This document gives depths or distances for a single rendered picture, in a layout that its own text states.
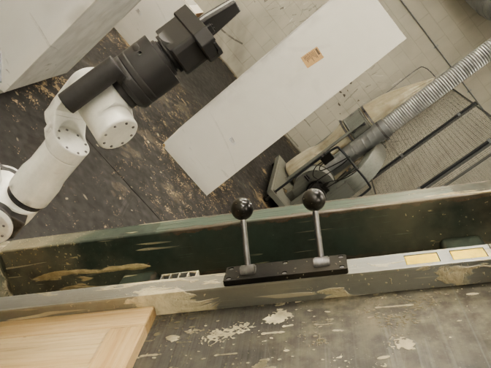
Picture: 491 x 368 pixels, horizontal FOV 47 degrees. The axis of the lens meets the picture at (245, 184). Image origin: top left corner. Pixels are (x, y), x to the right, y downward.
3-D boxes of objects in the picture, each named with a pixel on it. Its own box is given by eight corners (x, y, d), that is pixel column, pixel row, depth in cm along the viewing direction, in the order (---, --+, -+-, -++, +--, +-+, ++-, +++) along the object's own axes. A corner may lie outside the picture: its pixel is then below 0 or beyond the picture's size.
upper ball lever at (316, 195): (311, 271, 93) (302, 191, 95) (335, 269, 92) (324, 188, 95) (310, 271, 89) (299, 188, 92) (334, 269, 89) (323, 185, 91)
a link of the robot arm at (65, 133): (136, 109, 88) (87, 166, 93) (110, 69, 91) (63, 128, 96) (107, 101, 82) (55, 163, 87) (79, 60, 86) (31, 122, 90)
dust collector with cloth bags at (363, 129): (269, 161, 731) (413, 50, 666) (303, 202, 743) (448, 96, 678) (259, 198, 602) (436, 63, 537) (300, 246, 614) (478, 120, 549)
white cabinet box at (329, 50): (177, 128, 535) (354, -22, 475) (218, 174, 545) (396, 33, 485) (161, 144, 478) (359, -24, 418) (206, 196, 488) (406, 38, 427)
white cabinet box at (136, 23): (120, 14, 610) (167, -32, 589) (155, 57, 620) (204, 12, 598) (104, 17, 567) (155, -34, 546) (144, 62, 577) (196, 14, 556)
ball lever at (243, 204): (240, 279, 95) (231, 200, 97) (261, 277, 94) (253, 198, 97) (235, 279, 91) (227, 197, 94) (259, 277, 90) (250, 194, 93)
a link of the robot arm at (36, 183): (78, 181, 88) (14, 257, 95) (85, 147, 96) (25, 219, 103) (15, 144, 83) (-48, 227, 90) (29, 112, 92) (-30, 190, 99)
